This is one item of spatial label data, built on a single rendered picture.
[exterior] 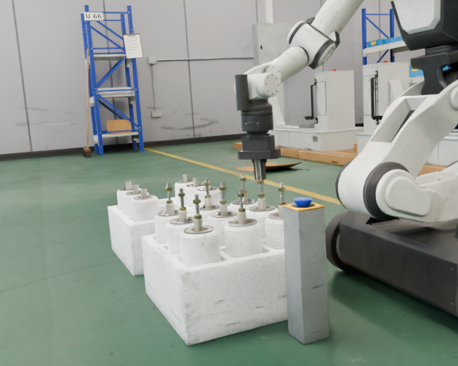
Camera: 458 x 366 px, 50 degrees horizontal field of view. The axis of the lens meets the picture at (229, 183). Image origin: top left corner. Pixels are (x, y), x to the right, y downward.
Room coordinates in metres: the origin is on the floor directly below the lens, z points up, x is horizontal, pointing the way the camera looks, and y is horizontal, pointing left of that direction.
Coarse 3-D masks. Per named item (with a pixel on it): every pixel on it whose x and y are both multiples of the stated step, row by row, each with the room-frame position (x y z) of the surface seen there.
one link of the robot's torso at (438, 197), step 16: (384, 176) 1.13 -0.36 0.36; (400, 176) 1.13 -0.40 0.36; (432, 176) 1.29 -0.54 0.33; (448, 176) 1.27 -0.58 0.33; (384, 192) 1.12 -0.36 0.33; (400, 192) 1.12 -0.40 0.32; (416, 192) 1.14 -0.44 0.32; (432, 192) 1.17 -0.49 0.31; (448, 192) 1.24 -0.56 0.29; (384, 208) 1.12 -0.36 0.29; (400, 208) 1.12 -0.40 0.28; (416, 208) 1.14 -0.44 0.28; (432, 208) 1.18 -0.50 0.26; (448, 208) 1.24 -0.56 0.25
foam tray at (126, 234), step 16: (112, 208) 1.88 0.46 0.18; (160, 208) 1.87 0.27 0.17; (176, 208) 1.89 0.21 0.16; (192, 208) 1.78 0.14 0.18; (112, 224) 1.87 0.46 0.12; (128, 224) 1.59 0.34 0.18; (144, 224) 1.59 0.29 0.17; (112, 240) 1.90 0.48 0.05; (128, 240) 1.61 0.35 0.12; (128, 256) 1.63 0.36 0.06
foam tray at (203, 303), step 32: (160, 256) 1.23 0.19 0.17; (224, 256) 1.17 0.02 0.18; (256, 256) 1.15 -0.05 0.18; (160, 288) 1.26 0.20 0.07; (192, 288) 1.08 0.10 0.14; (224, 288) 1.11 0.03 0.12; (256, 288) 1.14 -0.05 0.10; (192, 320) 1.07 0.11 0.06; (224, 320) 1.10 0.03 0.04; (256, 320) 1.14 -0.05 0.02
